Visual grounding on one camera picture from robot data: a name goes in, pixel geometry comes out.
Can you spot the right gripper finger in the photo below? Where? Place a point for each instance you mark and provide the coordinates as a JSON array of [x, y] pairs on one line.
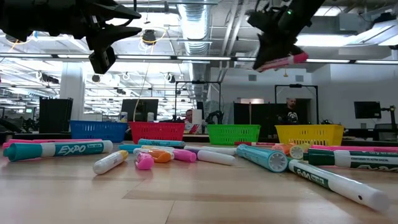
[[273, 51]]

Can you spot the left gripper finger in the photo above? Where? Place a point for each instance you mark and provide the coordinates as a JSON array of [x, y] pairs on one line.
[[121, 12], [109, 37]]

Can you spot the pink label Expo marker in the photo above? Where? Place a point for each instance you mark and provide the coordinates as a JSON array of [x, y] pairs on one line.
[[300, 58]]

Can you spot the thin red Expo marker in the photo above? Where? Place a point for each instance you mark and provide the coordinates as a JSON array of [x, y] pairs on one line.
[[248, 143]]

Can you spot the orange highlighter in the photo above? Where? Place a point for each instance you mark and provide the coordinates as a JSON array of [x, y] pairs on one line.
[[281, 148]]

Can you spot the yellow green highlighter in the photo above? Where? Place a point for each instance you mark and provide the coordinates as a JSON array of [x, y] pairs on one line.
[[296, 152]]

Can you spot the light blue slim marker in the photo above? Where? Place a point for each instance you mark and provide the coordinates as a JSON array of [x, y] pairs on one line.
[[264, 157]]

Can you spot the light blue chunky marker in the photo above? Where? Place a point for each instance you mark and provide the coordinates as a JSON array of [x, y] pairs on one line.
[[161, 142]]

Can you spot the blue label Expo marker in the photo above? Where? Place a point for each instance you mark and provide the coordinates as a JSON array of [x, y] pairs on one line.
[[71, 150]]

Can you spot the green label Expo marker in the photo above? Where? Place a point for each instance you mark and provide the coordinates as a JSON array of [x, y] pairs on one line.
[[357, 159]]

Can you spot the thin green Expo marker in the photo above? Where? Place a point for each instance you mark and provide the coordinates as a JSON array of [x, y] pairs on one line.
[[342, 186]]

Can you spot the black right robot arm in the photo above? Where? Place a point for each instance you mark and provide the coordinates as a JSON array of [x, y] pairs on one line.
[[308, 7]]

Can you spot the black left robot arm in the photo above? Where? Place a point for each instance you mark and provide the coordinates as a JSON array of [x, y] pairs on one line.
[[28, 15]]

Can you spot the small black robot arm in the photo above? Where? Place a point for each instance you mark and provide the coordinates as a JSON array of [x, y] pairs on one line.
[[217, 115]]

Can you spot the black monitor on arm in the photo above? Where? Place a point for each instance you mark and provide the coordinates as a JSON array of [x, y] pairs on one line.
[[367, 109]]

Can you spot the person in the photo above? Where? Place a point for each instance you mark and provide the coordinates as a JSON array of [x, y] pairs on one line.
[[188, 116], [290, 107]]

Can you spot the black partition panel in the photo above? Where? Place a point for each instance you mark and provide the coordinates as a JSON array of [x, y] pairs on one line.
[[264, 115]]

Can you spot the white column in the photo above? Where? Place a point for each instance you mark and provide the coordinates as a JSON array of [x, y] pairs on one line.
[[73, 93]]

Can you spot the black desk monitor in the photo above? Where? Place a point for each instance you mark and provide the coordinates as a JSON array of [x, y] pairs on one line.
[[146, 109]]

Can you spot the white bottle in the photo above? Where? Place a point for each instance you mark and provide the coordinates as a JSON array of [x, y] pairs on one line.
[[124, 117], [150, 117]]

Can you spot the yellow plastic basket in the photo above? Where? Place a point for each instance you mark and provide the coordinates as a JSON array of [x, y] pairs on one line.
[[309, 135]]

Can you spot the green plastic basket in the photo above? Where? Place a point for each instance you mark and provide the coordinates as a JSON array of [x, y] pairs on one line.
[[233, 134]]

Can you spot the black cabinet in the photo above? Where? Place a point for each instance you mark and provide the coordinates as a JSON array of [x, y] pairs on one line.
[[56, 115]]

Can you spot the blue plastic basket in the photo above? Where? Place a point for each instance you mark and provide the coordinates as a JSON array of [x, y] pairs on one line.
[[98, 132]]

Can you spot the red plastic basket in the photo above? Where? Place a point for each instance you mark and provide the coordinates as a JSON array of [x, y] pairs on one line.
[[157, 133]]

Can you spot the thin marker light blue cap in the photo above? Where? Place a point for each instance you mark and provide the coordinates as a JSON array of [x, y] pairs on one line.
[[127, 148]]

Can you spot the mini marker yellow cap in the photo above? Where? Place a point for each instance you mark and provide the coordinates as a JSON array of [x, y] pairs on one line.
[[109, 163], [152, 147]]

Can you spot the mini marker purple cap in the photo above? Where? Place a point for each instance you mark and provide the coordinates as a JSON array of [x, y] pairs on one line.
[[216, 158]]

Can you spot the mini marker pink cap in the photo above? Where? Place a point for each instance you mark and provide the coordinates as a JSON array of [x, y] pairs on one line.
[[186, 155], [144, 162]]

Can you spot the mini marker orange cap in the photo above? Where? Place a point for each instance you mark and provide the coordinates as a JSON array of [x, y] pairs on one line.
[[161, 156]]

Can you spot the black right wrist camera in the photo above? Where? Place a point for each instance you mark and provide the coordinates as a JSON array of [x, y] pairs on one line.
[[261, 20]]

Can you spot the grey rectangular duct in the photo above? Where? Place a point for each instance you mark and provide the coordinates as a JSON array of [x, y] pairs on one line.
[[354, 21]]

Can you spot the ribbed silver air duct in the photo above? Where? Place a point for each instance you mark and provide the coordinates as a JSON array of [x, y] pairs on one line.
[[194, 18]]

